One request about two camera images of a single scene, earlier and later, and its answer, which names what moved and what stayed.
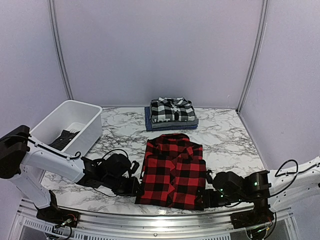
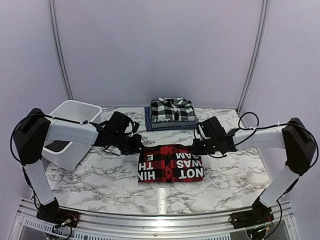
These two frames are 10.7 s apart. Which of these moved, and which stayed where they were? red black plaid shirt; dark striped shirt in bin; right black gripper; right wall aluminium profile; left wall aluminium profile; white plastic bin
Moved: red black plaid shirt; right black gripper
Stayed: right wall aluminium profile; left wall aluminium profile; dark striped shirt in bin; white plastic bin
